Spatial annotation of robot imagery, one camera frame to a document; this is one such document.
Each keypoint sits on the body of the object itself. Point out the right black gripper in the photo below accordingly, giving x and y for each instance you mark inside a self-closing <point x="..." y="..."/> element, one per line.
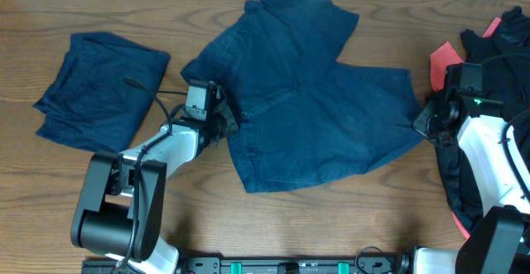
<point x="420" y="124"/>

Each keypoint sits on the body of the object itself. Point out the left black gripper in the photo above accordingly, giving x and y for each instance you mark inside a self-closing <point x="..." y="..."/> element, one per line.
<point x="232" y="125"/>

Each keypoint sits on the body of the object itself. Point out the navy blue denim shorts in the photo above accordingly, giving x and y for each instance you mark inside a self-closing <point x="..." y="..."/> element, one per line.
<point x="304" y="118"/>

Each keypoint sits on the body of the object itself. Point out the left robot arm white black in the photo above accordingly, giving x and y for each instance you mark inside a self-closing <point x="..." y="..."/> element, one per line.
<point x="119" y="211"/>

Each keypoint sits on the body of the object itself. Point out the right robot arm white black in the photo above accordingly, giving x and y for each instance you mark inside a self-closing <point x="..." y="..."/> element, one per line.
<point x="476" y="126"/>

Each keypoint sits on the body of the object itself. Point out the red garment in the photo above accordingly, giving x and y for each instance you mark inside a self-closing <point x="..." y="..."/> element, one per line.
<point x="442" y="57"/>

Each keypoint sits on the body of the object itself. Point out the black garment pile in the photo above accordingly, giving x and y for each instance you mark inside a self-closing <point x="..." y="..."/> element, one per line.
<point x="503" y="51"/>

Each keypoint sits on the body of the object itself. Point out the folded navy blue garment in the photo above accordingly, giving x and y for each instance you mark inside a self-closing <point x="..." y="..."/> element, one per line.
<point x="101" y="93"/>

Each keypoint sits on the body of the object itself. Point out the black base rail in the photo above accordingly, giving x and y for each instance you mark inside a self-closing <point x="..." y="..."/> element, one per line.
<point x="369" y="261"/>

